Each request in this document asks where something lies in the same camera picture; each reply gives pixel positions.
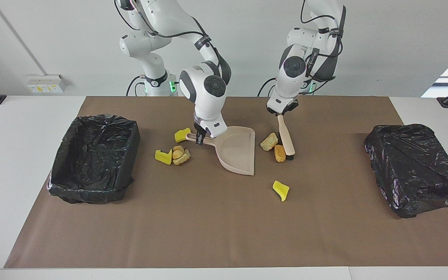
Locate plain yellow sponge piece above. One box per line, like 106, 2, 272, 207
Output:
175, 128, 192, 143

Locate beige hand brush black bristles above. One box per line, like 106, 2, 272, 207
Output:
277, 114, 296, 161

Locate pale paper ball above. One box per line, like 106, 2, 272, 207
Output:
173, 149, 191, 165

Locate pale ridged foam chunk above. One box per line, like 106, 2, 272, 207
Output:
260, 133, 279, 151

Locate yellow sponge piece green backing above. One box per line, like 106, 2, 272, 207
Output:
155, 149, 173, 165

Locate beige plastic dustpan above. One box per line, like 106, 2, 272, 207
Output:
185, 126, 256, 176

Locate yellow sponge wedge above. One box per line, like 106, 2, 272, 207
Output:
273, 180, 290, 202

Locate open bin with black bag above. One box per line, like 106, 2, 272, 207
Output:
47, 114, 141, 204

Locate bin covered by black bag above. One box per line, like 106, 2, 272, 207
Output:
363, 124, 448, 219

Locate brown table mat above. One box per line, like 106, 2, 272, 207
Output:
3, 96, 448, 269

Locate black left base cable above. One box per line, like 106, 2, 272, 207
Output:
258, 76, 279, 97

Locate black base cable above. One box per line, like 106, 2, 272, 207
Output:
126, 75, 147, 97
258, 76, 279, 97

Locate black right base cable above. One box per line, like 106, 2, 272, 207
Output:
126, 75, 147, 97

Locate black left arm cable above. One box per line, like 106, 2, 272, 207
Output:
301, 0, 343, 82

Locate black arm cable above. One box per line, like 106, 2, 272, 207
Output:
114, 0, 224, 74
301, 0, 343, 82

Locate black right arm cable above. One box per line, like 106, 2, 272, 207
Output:
114, 0, 224, 74

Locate white wall socket box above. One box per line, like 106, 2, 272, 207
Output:
26, 74, 68, 94

